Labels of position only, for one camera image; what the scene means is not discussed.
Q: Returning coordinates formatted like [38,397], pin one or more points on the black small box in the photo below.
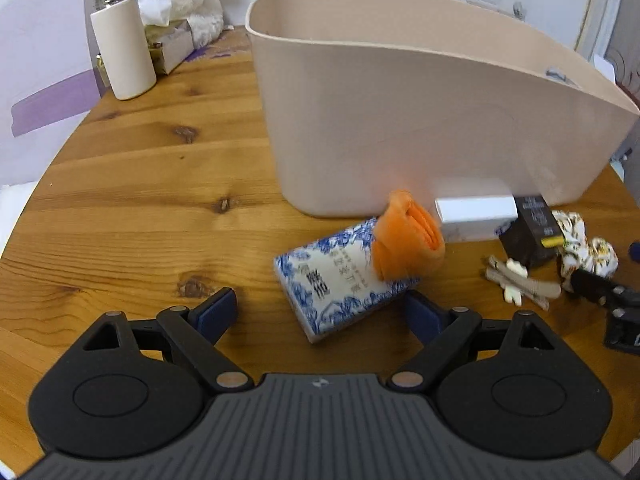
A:
[534,237]

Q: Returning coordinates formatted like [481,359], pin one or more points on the floral fabric scrunchie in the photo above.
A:
[579,252]

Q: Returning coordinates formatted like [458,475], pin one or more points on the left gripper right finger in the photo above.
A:
[448,338]

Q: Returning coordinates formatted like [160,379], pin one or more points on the orange cloth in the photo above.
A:
[407,242]

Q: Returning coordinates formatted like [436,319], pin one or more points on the white purple headboard panel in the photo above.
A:
[49,82]

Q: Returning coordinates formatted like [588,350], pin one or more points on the blue white porcelain pattern box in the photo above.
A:
[331,282]

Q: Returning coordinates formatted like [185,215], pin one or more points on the white rectangular box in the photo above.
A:
[473,219]

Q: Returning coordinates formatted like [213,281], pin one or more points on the beige plastic storage basket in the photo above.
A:
[436,97]

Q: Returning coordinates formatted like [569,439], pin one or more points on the cream thermos bottle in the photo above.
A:
[119,32]

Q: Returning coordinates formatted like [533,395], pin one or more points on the tissue box with tissue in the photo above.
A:
[169,42]

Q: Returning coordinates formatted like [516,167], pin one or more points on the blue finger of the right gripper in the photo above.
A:
[634,251]

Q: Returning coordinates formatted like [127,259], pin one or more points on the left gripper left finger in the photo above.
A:
[192,335]

